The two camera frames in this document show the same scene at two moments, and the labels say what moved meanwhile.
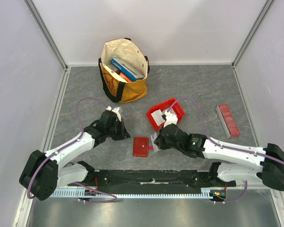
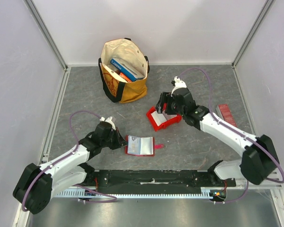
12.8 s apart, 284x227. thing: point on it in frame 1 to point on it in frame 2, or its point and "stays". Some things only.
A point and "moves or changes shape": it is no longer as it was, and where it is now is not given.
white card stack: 157,116 stays
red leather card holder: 140,146 moves or changes shape
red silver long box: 230,126 stays
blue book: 127,70 stays
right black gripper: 163,138 to 167,104
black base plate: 153,178 stays
